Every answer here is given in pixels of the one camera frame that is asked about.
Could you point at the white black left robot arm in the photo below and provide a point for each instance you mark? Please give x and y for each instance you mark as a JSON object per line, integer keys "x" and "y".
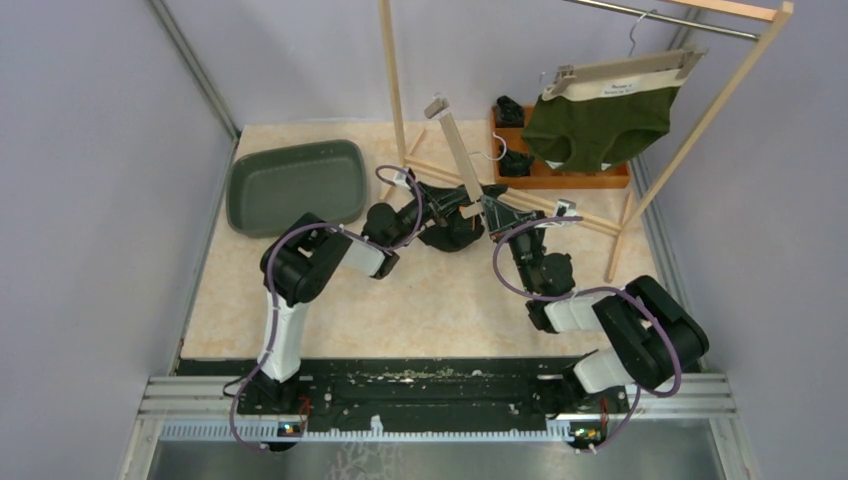
{"x": 298, "y": 266}

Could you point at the green underwear with cream waistband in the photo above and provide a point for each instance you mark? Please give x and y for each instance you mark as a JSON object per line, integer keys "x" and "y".
{"x": 595, "y": 135}

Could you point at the orange wooden compartment tray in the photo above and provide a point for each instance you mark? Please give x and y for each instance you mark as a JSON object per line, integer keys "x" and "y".
{"x": 539, "y": 175}

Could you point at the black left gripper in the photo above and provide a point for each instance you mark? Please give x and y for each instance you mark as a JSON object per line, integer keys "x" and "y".
{"x": 442, "y": 203}

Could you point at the aluminium front rail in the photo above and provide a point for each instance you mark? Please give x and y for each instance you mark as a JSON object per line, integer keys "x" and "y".
{"x": 192, "y": 408}

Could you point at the dark rolled sock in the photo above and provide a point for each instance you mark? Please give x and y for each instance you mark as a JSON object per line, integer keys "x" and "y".
{"x": 508, "y": 113}
{"x": 515, "y": 164}

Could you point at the black striped garment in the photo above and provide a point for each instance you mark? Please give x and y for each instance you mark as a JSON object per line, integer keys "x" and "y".
{"x": 459, "y": 234}

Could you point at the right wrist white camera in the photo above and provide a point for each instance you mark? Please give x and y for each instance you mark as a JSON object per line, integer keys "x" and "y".
{"x": 564, "y": 208}

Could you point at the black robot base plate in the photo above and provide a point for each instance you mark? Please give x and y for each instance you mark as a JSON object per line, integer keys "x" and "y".
{"x": 431, "y": 395}

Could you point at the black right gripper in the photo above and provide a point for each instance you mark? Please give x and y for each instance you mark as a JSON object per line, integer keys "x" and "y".
{"x": 501, "y": 217}

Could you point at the dark rolled sock far left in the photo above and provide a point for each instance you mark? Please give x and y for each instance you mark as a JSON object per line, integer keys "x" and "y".
{"x": 508, "y": 113}

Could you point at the wrist white camera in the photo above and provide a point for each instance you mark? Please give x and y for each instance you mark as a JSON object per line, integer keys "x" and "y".
{"x": 402, "y": 178}
{"x": 564, "y": 208}

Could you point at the dark rolled sock front left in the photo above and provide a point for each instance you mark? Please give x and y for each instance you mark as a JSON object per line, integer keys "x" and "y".
{"x": 515, "y": 164}

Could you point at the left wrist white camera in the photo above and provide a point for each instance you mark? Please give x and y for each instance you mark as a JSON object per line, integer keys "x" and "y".
{"x": 402, "y": 178}

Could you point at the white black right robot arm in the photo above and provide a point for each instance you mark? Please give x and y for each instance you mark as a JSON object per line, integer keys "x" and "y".
{"x": 652, "y": 338}

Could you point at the beige clip hanger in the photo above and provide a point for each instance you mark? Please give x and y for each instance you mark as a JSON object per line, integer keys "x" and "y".
{"x": 626, "y": 76}
{"x": 480, "y": 204}

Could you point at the light wooden clothes rack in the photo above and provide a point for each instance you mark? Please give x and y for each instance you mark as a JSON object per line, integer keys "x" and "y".
{"x": 775, "y": 20}

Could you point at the grey-green plastic tub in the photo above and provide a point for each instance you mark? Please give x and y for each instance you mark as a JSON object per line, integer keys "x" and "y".
{"x": 267, "y": 191}

